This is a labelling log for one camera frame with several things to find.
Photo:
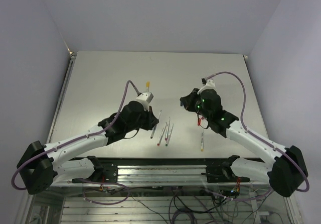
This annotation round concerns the orange-end pen on right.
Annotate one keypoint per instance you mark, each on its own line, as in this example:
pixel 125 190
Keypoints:
pixel 202 141

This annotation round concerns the purple-end white pen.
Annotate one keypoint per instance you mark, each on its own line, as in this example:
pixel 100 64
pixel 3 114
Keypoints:
pixel 168 129

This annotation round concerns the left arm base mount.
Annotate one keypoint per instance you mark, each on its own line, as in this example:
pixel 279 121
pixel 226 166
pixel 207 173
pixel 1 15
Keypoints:
pixel 103 172

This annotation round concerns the blue-end white pen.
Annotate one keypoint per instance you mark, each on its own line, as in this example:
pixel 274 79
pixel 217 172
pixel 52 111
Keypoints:
pixel 154 128

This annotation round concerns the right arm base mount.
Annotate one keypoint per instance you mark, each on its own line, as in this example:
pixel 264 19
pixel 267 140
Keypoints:
pixel 218 171

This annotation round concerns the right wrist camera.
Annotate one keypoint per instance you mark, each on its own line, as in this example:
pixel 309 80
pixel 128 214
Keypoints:
pixel 207 84

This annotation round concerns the red-end white pen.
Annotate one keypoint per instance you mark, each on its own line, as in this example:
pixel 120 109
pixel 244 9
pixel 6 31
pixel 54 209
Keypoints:
pixel 162 134

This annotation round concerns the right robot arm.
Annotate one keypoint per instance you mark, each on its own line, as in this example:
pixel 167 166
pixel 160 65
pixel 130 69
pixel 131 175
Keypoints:
pixel 283 168

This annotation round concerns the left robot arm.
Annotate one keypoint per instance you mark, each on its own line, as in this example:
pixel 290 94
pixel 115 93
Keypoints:
pixel 42 165

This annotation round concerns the aluminium frame rail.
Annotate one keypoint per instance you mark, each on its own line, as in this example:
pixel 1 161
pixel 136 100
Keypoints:
pixel 160 175

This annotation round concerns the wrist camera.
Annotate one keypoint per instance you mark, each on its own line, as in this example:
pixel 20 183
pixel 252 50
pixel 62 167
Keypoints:
pixel 145 99
pixel 207 84

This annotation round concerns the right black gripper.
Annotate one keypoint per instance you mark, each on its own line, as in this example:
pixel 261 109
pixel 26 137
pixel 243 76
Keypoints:
pixel 188 101

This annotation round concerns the green-end white pen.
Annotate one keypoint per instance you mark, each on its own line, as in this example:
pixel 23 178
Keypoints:
pixel 169 136

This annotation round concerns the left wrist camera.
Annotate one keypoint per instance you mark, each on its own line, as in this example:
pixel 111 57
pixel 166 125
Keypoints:
pixel 145 99

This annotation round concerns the yellow-end white pen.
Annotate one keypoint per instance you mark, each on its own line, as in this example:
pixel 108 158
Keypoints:
pixel 148 90

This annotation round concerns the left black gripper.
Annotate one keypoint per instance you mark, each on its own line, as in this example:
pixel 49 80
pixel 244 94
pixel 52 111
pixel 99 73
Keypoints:
pixel 151 120

